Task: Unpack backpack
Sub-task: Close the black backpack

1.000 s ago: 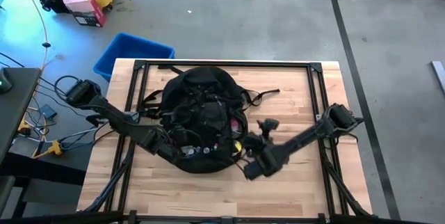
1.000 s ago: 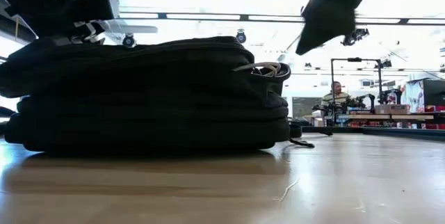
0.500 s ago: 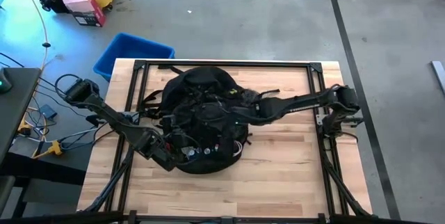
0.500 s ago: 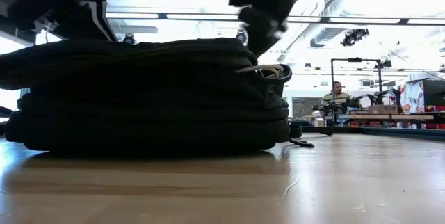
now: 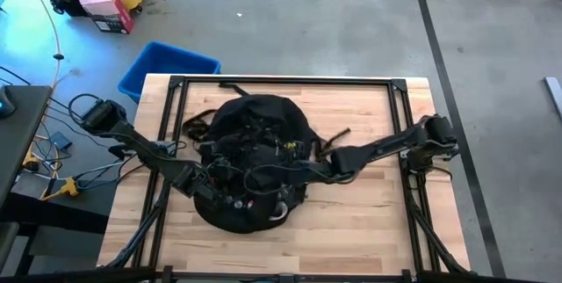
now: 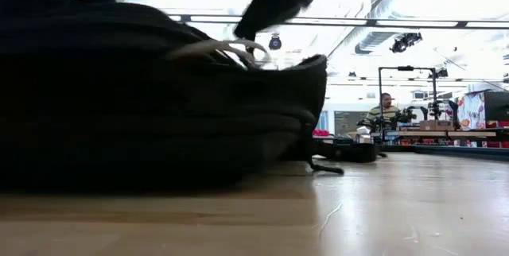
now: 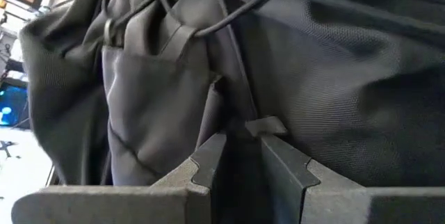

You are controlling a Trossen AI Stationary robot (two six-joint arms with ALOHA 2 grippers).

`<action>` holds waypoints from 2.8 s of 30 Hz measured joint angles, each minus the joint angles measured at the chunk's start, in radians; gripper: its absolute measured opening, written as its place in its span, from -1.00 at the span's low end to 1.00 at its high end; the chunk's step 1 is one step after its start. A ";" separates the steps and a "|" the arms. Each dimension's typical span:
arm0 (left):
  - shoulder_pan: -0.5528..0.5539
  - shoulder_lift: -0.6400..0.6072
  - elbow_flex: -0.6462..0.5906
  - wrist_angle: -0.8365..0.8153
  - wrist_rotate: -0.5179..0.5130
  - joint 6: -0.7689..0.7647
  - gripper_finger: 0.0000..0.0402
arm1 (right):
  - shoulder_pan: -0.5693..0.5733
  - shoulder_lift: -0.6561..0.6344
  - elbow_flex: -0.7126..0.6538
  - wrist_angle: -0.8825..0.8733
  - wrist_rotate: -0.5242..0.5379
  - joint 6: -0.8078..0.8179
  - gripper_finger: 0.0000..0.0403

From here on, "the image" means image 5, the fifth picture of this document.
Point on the grey metal bar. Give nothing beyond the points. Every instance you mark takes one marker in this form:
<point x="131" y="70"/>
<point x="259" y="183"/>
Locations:
<point x="554" y="94"/>

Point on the blue plastic bin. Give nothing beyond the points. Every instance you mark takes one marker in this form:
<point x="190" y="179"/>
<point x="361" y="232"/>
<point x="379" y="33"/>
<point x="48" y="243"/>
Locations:
<point x="162" y="61"/>

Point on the grey power adapter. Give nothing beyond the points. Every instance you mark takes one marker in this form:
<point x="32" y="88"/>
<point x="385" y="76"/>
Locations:
<point x="60" y="141"/>

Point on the computer mouse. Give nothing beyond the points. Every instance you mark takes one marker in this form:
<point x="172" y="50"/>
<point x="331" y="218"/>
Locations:
<point x="5" y="105"/>

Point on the black aluminium table frame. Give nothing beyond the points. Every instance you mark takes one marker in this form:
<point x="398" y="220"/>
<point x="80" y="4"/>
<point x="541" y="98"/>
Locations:
<point x="351" y="81"/>

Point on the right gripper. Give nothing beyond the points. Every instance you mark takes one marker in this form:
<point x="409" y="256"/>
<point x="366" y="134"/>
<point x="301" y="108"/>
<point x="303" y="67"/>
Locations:
<point x="311" y="169"/>

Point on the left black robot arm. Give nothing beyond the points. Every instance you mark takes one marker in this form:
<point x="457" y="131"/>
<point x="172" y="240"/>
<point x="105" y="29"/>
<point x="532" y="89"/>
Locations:
<point x="145" y="151"/>

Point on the pink cardboard box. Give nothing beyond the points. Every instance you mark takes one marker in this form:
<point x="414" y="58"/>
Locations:
<point x="107" y="12"/>

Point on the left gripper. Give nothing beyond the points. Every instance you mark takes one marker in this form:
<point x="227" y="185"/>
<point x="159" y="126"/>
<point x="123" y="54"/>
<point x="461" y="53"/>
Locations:
<point x="217" y="188"/>

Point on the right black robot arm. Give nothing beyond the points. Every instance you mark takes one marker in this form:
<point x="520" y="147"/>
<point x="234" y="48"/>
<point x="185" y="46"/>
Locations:
<point x="395" y="142"/>

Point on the black backpack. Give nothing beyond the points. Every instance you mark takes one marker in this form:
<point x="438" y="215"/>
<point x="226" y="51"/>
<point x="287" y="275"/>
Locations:
<point x="259" y="120"/>

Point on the black desk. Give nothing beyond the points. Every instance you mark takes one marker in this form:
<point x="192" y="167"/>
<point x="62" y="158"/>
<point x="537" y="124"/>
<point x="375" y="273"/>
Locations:
<point x="19" y="142"/>

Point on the yellow clamp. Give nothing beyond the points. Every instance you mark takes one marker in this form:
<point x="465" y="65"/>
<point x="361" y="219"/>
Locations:
<point x="69" y="186"/>

